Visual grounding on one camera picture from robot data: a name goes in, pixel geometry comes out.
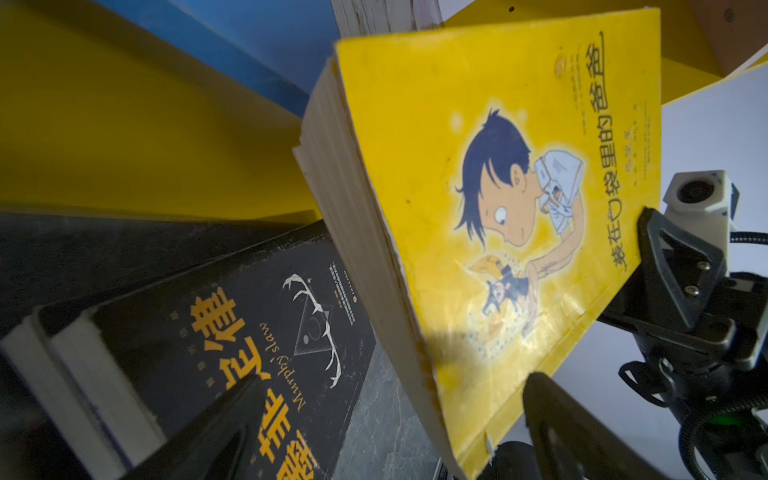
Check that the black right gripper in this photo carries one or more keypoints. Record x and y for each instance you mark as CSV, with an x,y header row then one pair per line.
x,y
705,339

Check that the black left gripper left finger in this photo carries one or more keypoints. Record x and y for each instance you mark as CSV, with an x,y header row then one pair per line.
x,y
217,444

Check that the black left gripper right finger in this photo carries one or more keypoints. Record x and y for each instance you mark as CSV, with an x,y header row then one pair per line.
x,y
570,443

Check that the black antler cover book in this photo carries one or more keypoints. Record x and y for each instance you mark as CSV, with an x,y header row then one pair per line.
x,y
121,373

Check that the purple portrait cover book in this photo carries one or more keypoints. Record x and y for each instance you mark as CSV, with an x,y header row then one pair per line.
x,y
357,18

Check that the yellow wooden bookshelf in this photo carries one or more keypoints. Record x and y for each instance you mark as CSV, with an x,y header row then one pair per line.
x,y
101,117

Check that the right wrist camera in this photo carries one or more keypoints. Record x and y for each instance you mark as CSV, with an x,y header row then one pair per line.
x,y
704,203

